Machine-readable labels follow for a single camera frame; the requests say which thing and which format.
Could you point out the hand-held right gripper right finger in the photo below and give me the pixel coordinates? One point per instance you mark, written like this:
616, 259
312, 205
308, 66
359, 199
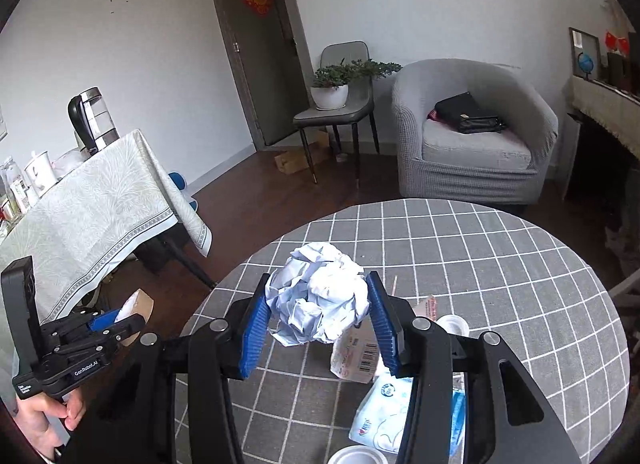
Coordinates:
382, 329

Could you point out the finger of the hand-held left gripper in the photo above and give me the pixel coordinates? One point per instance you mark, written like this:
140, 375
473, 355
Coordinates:
125, 326
102, 321

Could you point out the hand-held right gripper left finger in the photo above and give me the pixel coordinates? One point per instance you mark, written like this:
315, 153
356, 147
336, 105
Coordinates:
255, 334

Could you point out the small cardboard box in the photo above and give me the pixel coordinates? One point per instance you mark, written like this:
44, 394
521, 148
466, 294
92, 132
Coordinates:
137, 306

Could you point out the white paper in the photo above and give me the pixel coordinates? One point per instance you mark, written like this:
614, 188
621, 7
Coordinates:
320, 289

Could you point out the person's left hand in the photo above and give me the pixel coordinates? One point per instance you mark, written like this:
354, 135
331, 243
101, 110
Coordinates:
40, 414

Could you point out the white barcode packet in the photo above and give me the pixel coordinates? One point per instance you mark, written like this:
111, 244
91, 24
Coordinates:
357, 354

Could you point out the thin wooden stick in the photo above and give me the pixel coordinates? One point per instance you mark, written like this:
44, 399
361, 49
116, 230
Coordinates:
395, 285

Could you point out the pink wrapper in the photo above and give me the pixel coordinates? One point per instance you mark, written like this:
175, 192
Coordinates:
427, 306

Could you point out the small white plastic cup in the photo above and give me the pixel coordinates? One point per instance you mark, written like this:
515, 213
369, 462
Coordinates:
454, 326

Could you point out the white blue tissue packet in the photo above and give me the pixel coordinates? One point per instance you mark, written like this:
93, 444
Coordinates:
380, 409

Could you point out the dark table leg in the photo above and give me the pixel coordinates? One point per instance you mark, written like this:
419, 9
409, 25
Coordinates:
192, 266

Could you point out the light green patterned tablecloth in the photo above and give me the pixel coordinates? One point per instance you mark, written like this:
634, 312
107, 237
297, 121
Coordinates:
100, 204

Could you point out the grey checked tablecloth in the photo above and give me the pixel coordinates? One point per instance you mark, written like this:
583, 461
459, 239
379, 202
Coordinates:
475, 254

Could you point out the clear plastic bottle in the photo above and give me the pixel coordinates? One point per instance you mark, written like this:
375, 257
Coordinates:
12, 189

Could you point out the white jug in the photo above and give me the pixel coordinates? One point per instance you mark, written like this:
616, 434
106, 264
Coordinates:
40, 174

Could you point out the blue white appliance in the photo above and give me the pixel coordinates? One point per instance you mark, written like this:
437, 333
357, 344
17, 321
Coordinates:
182, 191

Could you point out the flat cardboard box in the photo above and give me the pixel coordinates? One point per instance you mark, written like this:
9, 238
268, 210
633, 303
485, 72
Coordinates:
292, 161

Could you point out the grey armchair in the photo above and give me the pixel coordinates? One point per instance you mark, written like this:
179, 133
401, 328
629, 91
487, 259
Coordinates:
475, 154

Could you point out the glass electric kettle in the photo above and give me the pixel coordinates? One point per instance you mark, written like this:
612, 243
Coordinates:
97, 119

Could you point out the black handbag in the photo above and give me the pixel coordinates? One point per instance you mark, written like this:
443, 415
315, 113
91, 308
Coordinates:
460, 111

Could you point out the potted plant white pot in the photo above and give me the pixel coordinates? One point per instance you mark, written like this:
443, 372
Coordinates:
329, 96

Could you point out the grey door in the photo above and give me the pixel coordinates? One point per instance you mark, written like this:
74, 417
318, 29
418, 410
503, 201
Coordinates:
270, 69

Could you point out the grey dining chair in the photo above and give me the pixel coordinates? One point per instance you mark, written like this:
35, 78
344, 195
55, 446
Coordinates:
345, 51

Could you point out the beige lace cloth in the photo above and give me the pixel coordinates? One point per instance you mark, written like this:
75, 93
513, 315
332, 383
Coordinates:
605, 104

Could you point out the red door decoration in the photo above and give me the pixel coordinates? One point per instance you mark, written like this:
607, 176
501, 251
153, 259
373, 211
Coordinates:
257, 1

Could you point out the small blue globe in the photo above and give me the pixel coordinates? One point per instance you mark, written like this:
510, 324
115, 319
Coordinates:
585, 63

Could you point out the dark wooden box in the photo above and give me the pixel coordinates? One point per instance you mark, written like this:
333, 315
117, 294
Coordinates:
616, 71

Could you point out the small red flags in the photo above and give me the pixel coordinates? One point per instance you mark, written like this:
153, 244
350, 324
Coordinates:
616, 41

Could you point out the grey door frame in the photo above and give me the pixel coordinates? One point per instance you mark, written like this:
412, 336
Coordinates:
231, 44

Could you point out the picture frame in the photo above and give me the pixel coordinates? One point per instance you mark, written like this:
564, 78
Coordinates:
580, 41

